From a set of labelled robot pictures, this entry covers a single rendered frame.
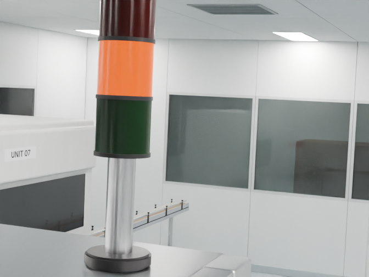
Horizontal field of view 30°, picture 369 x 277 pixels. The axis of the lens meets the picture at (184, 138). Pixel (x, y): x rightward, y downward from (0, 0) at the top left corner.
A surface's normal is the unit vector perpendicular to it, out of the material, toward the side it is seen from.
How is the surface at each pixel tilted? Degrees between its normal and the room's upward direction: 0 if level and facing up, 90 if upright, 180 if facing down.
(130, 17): 90
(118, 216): 90
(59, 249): 0
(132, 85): 90
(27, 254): 0
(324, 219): 90
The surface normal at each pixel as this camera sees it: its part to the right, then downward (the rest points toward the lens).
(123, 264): 0.28, 0.07
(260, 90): -0.36, 0.04
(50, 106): 0.93, 0.07
